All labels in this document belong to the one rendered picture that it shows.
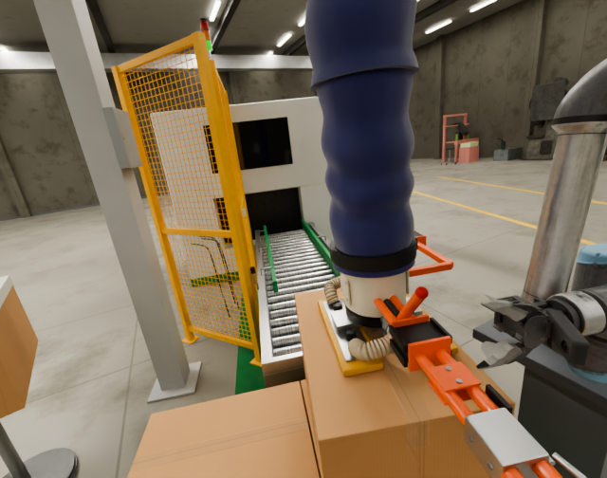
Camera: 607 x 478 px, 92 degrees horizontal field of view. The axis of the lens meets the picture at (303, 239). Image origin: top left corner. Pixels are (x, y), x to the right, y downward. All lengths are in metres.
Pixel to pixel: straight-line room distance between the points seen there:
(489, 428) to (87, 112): 1.92
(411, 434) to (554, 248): 0.54
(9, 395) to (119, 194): 0.97
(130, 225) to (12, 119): 14.87
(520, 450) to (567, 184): 0.58
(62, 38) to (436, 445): 2.09
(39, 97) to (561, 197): 16.41
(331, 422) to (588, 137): 0.80
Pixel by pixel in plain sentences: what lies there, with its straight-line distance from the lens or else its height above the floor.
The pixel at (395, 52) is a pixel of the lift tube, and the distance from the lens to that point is 0.69.
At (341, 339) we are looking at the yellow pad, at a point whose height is 0.97.
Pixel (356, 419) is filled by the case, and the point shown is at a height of 0.94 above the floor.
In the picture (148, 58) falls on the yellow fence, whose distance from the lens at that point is 2.23.
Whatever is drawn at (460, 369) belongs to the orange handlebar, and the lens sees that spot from 0.59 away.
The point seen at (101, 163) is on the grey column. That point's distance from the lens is 1.91.
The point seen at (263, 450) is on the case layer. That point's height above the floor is 0.54.
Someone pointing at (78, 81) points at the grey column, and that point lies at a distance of 1.95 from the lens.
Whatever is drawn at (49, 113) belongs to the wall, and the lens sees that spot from 16.38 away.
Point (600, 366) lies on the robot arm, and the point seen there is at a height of 0.95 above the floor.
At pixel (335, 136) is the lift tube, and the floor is 1.49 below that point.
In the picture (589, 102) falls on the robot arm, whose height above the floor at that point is 1.49.
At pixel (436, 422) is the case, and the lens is 0.72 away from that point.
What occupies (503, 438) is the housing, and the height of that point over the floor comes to 1.09.
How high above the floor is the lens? 1.47
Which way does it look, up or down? 17 degrees down
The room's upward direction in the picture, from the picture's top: 7 degrees counter-clockwise
